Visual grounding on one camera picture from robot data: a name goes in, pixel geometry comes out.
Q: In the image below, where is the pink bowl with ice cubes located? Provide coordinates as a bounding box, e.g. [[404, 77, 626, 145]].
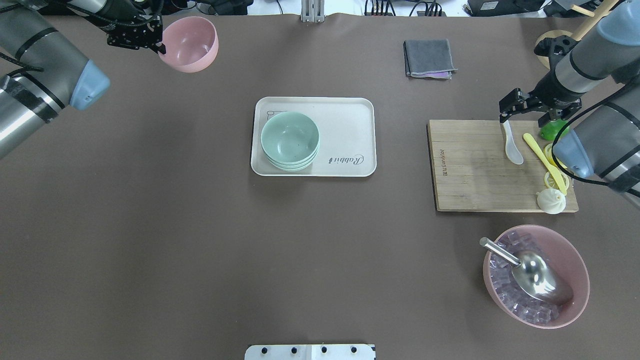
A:
[[482, 224, 591, 330]]

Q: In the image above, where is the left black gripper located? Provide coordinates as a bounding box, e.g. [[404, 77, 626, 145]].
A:
[[106, 14, 167, 55]]

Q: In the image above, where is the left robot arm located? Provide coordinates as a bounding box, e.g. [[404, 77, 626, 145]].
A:
[[0, 0, 166, 157]]

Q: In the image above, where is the green bowl stack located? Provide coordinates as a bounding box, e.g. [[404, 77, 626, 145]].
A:
[[260, 111, 320, 173]]

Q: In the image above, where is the white ceramic spoon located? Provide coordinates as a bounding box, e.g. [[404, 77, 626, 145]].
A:
[[500, 120, 524, 166]]

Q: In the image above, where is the cream serving tray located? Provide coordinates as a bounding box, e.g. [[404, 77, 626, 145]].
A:
[[250, 96, 377, 178]]

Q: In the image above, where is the yellow plastic spoon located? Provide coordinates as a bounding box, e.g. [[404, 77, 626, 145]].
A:
[[522, 132, 569, 196]]

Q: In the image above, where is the wooden cup rack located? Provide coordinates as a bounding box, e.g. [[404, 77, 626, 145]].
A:
[[535, 0, 620, 44]]

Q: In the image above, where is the metal ice scoop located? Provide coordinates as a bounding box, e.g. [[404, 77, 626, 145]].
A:
[[478, 237, 574, 306]]

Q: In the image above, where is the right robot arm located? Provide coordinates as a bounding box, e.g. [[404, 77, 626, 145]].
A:
[[499, 0, 640, 207]]

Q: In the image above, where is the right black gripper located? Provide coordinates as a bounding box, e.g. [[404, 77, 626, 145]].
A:
[[498, 88, 582, 128]]

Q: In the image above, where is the grey folded cloth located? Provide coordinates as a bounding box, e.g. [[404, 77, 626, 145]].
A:
[[403, 39, 457, 80]]

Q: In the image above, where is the white steamed bun toy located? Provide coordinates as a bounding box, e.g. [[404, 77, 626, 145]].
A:
[[536, 188, 567, 215]]

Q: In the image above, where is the wooden cutting board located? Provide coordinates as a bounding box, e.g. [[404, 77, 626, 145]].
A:
[[427, 120, 547, 214]]

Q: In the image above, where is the green toy vegetable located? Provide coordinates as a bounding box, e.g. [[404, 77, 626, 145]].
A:
[[539, 120, 569, 142]]

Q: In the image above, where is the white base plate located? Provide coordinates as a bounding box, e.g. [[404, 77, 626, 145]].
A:
[[244, 343, 377, 360]]

